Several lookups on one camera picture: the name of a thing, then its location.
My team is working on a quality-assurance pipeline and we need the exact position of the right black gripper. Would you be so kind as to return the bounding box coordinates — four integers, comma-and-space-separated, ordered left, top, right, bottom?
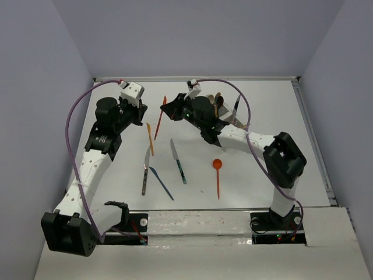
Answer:
161, 92, 204, 131

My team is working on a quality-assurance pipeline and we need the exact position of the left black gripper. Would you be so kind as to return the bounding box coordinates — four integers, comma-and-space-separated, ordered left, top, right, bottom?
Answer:
113, 96, 147, 133

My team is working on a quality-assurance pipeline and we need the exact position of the red-orange plastic knife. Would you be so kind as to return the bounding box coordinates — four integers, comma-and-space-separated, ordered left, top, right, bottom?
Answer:
154, 95, 167, 140

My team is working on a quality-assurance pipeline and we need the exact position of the beige plastic spoon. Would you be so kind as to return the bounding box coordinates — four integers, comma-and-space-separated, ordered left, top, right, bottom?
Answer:
206, 94, 214, 104

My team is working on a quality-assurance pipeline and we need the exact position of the steel knife teal handle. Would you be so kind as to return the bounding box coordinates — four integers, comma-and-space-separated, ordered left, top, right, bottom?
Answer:
170, 139, 187, 184

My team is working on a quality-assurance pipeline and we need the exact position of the yellow-orange plastic spoon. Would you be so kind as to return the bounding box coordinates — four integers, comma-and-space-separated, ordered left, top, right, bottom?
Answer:
214, 92, 224, 109

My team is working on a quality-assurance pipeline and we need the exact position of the steel knife pink handle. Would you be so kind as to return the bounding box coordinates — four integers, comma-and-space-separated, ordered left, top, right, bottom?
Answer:
231, 94, 241, 124

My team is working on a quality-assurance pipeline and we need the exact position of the red-orange plastic spoon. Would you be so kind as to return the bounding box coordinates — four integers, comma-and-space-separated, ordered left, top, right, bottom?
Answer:
212, 159, 222, 200

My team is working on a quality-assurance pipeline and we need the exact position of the dark brown spoon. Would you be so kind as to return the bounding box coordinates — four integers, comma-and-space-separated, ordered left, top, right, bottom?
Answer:
217, 96, 224, 108

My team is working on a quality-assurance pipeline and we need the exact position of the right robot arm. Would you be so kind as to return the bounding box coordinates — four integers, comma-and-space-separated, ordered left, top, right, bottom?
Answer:
160, 93, 307, 230

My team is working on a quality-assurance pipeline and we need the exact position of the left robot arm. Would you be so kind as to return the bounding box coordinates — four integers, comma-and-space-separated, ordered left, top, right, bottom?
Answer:
41, 97, 147, 257

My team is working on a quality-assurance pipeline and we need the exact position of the orange plastic knife centre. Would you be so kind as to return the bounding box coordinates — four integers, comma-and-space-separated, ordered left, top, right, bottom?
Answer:
146, 122, 154, 156

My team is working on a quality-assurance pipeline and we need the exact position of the white two-compartment utensil holder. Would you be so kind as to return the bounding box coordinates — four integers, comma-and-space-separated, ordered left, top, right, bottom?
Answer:
214, 103, 248, 152

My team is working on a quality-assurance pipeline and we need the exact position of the blue plastic knife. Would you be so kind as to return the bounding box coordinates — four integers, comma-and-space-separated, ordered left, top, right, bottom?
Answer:
149, 166, 174, 201

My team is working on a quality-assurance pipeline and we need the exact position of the white foam front block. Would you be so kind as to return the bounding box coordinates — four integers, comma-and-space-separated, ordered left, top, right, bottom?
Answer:
147, 211, 251, 236

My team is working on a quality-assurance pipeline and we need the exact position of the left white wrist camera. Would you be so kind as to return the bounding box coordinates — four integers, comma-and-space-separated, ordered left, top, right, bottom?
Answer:
119, 80, 145, 108

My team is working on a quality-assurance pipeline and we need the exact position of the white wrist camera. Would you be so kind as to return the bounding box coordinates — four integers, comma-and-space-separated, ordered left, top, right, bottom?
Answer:
184, 79, 201, 100
119, 80, 145, 108

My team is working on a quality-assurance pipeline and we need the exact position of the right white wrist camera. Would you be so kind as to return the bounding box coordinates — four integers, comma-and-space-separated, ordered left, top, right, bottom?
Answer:
184, 79, 201, 100

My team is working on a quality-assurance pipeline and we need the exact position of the aluminium table frame rail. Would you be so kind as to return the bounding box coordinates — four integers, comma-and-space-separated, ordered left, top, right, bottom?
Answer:
93, 76, 297, 82

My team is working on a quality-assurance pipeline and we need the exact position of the steel knife grey handle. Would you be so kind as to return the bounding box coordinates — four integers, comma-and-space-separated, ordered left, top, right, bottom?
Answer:
142, 146, 151, 196

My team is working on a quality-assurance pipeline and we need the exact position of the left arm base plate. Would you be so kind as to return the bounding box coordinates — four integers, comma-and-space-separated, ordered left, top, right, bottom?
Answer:
99, 212, 149, 246

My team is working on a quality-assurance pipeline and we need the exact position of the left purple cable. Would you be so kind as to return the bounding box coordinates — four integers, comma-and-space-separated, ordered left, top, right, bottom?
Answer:
66, 79, 145, 243

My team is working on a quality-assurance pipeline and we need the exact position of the purple cable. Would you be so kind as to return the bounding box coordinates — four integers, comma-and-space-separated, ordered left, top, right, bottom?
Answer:
66, 79, 145, 243
198, 78, 305, 231

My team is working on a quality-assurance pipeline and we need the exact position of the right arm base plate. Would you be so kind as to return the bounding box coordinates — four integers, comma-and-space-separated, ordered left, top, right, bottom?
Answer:
249, 212, 307, 245

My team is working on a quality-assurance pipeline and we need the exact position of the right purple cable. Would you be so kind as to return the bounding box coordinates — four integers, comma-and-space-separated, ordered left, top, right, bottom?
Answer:
198, 78, 305, 231

